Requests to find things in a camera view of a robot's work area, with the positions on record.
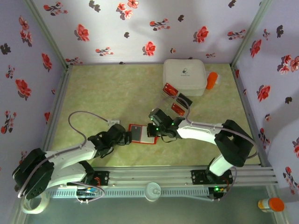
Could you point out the red card holder wallet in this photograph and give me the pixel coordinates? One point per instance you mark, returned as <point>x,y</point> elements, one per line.
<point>150,140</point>

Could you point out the dark grey credit card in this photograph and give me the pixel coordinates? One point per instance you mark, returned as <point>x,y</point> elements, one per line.
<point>136,133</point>

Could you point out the red credit card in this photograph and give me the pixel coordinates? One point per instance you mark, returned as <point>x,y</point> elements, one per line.
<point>170,89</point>
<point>178,109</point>

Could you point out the clear acrylic card stand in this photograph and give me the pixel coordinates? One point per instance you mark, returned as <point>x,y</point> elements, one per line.
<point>167,102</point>

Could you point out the dark credit card white spot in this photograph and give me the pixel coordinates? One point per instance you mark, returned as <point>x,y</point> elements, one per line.
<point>184,100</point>

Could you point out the white plastic storage box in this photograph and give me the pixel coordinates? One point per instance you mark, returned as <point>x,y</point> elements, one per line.
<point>184,70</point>

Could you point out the orange plastic bottle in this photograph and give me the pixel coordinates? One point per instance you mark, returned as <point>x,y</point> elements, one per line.
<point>211,80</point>

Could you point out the clear tape roll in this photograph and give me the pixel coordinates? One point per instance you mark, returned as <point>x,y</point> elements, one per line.
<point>25,208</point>

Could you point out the amber bottle orange cap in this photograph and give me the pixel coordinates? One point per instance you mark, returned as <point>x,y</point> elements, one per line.
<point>275,205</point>

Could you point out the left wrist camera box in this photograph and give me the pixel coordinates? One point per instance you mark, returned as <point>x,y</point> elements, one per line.
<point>114,122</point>

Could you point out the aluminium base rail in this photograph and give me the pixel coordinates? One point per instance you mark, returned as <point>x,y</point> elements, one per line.
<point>149,175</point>

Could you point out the aluminium frame corner post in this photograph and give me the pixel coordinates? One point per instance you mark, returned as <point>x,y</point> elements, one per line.
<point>45,31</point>
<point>252,30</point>

